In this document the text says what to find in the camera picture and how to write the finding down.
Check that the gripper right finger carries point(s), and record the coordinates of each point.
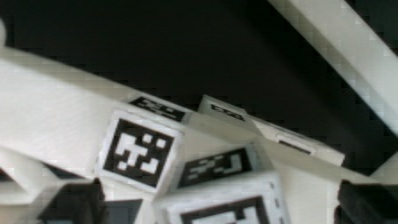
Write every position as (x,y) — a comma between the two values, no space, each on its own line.
(369,204)

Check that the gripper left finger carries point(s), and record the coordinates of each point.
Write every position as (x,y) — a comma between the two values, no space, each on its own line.
(77,205)

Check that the white chair back frame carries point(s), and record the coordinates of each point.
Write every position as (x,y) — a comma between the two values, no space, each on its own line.
(88,130)

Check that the white marker cube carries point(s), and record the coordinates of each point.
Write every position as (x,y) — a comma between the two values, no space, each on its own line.
(225,190)

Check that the white right side wall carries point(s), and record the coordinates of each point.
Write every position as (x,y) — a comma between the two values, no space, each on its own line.
(355,50)

